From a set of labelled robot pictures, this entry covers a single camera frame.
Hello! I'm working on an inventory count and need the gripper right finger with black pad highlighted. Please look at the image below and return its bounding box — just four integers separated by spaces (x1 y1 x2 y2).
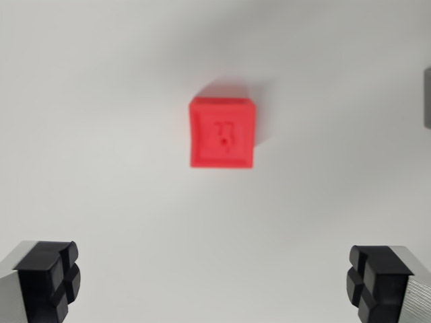
345 244 431 323

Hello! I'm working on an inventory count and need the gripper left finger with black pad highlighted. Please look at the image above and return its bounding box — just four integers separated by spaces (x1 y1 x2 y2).
0 240 82 323

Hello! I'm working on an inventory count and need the red cube with studs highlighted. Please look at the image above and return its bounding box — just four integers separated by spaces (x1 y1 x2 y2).
188 96 259 169

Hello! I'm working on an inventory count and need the grey cube with studs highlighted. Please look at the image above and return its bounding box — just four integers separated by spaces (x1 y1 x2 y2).
422 67 431 129

